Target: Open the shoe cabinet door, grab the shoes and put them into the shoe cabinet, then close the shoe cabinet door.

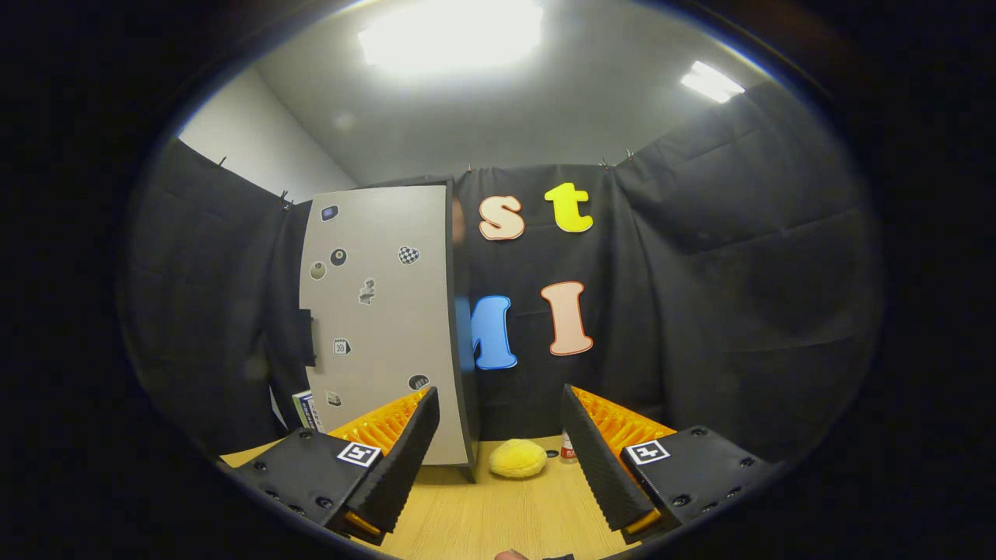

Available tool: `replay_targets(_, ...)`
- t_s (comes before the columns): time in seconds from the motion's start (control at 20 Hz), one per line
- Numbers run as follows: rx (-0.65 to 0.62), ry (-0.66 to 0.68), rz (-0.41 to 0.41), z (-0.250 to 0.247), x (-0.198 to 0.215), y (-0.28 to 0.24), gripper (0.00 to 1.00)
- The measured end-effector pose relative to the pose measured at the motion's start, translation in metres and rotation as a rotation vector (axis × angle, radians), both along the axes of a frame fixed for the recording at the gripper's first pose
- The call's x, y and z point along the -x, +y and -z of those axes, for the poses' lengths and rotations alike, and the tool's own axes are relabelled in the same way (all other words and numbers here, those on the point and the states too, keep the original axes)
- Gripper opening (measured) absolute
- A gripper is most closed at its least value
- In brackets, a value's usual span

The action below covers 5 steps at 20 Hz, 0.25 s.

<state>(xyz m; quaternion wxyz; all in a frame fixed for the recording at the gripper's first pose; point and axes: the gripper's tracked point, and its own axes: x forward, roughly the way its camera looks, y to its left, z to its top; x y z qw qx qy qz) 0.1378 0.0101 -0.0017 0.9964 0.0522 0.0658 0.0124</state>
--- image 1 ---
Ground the large ceiling light panel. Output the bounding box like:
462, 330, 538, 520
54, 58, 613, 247
358, 0, 544, 75

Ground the small ceiling light panel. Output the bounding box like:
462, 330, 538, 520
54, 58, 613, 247
681, 61, 745, 104

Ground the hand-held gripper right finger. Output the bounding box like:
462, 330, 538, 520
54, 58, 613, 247
560, 383, 783, 545

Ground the black backdrop cloth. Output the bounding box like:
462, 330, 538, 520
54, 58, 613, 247
117, 78, 884, 467

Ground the yellow plush toy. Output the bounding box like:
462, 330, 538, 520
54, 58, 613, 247
489, 439, 548, 479

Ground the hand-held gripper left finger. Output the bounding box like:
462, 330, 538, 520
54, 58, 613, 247
222, 387, 440, 545

